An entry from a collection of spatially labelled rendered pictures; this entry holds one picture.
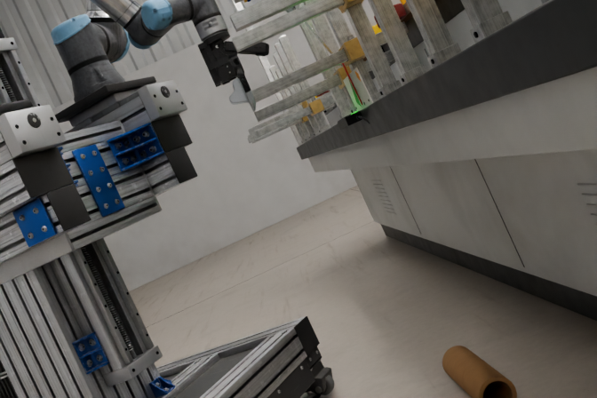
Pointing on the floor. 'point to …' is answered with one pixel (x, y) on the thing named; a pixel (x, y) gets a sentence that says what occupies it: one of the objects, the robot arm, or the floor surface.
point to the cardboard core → (476, 375)
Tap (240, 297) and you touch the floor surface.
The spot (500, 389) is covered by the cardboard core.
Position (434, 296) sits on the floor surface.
